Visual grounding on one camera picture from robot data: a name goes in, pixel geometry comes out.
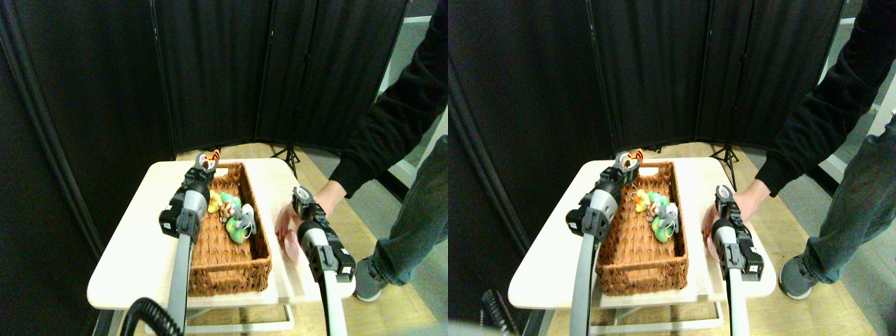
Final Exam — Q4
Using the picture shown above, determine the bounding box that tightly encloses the orange striped tiger toy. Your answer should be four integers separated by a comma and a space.
619, 148, 646, 173
196, 148, 222, 173

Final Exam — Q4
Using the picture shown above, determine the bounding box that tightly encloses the light green toy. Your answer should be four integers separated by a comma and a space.
225, 217, 251, 244
651, 217, 674, 244

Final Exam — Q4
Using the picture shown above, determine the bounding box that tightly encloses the person's hand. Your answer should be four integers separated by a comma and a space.
275, 181, 348, 265
702, 181, 772, 261

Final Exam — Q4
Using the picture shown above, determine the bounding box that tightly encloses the black tripod stand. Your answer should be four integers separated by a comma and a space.
270, 142, 302, 181
709, 142, 740, 193

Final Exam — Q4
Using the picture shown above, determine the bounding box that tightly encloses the grey toy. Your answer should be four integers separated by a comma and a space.
234, 203, 256, 235
661, 203, 681, 235

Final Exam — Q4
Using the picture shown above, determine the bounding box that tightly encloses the brown wicker basket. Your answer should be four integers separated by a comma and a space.
595, 161, 690, 295
179, 162, 272, 296

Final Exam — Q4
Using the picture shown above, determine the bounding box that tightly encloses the low white table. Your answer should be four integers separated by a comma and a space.
87, 158, 356, 334
508, 157, 778, 334

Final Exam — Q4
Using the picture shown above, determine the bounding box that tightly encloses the black ribbed hose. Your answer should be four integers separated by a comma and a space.
479, 289, 520, 335
118, 297, 184, 336

